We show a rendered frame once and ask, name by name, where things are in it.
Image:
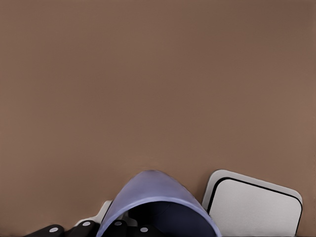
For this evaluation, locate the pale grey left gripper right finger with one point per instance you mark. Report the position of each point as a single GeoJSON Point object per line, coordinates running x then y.
{"type": "Point", "coordinates": [123, 225]}

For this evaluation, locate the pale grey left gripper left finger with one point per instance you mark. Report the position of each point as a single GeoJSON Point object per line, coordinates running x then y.
{"type": "Point", "coordinates": [85, 225]}

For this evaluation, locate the blue-purple cup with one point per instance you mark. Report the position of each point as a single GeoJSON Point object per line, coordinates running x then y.
{"type": "Point", "coordinates": [158, 187]}

